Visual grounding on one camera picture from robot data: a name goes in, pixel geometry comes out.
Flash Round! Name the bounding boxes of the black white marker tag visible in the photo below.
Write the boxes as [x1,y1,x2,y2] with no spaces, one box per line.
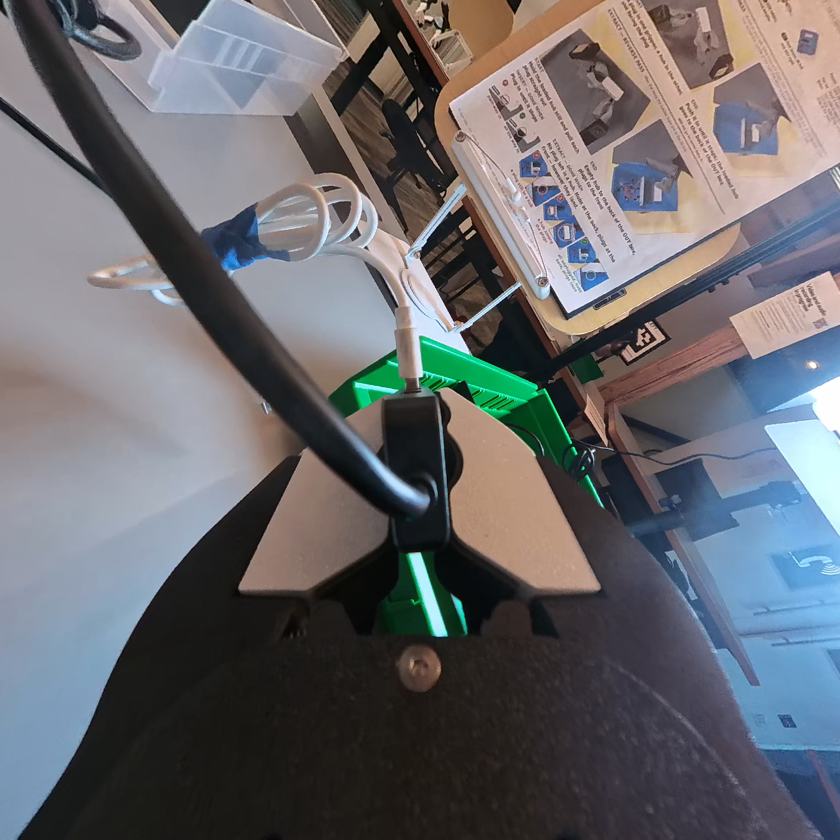
[619,320,672,366]

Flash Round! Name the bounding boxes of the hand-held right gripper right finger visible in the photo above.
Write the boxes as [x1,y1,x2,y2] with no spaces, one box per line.
[437,387,601,599]

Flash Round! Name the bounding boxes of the small paper notice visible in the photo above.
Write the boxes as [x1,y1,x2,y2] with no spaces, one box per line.
[730,274,840,358]

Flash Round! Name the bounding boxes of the dark sign white icon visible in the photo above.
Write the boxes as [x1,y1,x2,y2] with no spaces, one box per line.
[771,545,840,590]

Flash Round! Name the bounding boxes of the thin black cable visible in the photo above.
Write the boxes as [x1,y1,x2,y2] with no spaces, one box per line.
[0,97,114,198]

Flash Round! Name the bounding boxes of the white metal stand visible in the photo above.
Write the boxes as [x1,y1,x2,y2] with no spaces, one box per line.
[367,130,551,334]

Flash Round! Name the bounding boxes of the black box device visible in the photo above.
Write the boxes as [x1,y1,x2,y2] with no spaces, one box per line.
[656,458,726,540]

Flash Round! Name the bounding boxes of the wooden chair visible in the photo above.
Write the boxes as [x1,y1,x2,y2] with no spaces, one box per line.
[459,0,516,40]

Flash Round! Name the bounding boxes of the printed instruction poster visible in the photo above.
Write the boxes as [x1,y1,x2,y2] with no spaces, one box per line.
[449,0,840,316]

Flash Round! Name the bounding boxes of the clear plastic box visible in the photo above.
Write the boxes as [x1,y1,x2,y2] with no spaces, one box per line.
[98,0,349,118]

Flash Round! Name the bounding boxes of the green plastic bin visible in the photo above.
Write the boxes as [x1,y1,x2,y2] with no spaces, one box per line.
[328,336,605,637]

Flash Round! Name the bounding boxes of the bright white panel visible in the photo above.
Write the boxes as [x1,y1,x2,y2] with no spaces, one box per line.
[764,403,840,526]

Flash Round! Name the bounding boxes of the thick black hub cable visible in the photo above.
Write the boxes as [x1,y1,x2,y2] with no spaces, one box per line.
[7,0,439,526]

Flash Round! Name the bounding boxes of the black usb hub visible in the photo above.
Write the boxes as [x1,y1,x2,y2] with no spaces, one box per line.
[382,390,451,552]

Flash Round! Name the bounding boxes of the wooden shelf frame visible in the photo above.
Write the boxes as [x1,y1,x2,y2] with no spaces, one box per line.
[597,325,762,686]

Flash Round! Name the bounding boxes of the black metal rail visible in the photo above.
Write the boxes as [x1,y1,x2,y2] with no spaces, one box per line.
[541,197,840,378]

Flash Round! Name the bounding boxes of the white usb cable blue tape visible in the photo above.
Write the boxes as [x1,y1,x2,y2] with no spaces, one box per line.
[87,172,424,416]

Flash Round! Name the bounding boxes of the light wooden board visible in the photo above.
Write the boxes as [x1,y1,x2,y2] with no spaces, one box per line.
[433,0,742,337]

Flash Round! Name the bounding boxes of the dark braided cable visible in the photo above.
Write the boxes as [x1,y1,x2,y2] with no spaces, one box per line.
[56,0,144,61]

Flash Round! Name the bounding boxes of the small clear box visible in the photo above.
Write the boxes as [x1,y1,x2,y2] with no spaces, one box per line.
[430,29,475,72]

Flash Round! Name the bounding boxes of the black office chair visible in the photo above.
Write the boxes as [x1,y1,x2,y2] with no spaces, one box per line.
[379,98,447,191]

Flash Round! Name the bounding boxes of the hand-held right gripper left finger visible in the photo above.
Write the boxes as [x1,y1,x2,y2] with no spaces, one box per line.
[238,398,400,599]

